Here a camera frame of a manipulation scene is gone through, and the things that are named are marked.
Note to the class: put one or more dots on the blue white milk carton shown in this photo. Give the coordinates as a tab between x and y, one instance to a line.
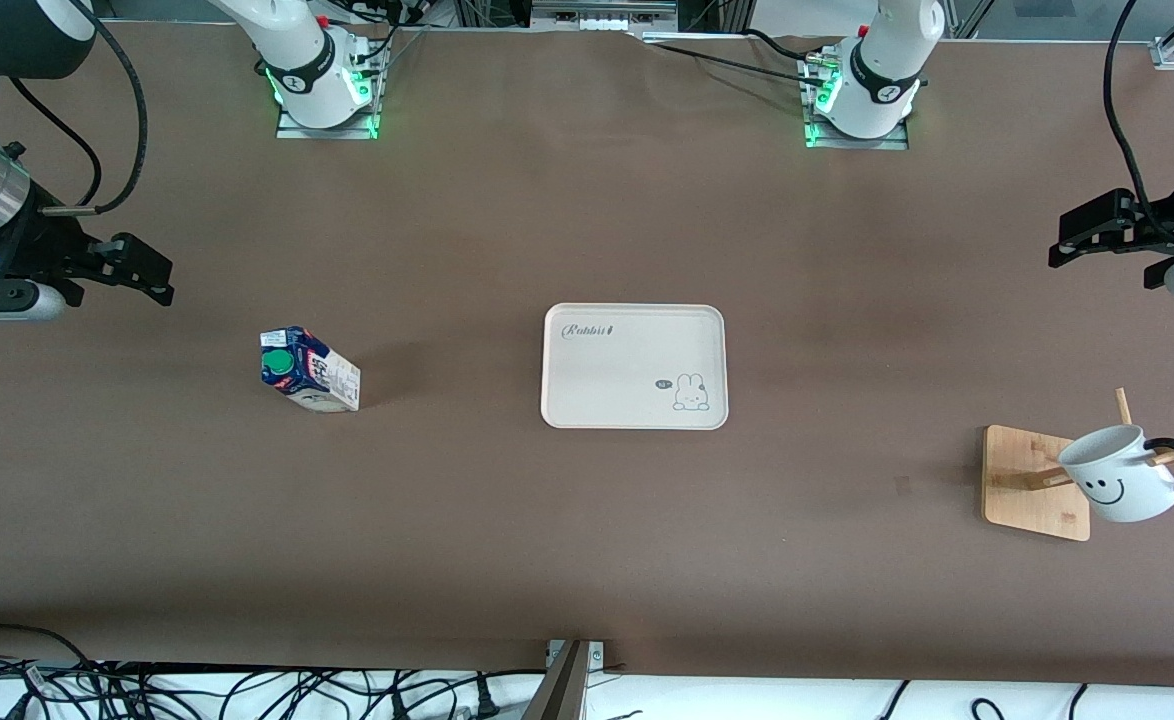
312	375

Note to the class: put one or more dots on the wooden cup rack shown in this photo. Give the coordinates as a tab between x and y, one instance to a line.
1022	490

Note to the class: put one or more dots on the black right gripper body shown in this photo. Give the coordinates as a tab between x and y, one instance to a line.
25	246

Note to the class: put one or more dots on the cream rabbit print tray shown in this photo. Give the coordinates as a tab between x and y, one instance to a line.
617	370

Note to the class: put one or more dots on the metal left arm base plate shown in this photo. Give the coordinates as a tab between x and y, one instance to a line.
892	143

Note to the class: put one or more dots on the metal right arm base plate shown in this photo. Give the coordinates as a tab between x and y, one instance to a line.
297	130

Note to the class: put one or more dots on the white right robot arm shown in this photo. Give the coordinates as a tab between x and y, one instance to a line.
297	60

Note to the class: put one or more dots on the white power strip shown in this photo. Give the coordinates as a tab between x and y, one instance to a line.
602	15

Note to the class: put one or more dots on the metal table edge bracket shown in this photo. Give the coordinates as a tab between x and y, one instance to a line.
567	690

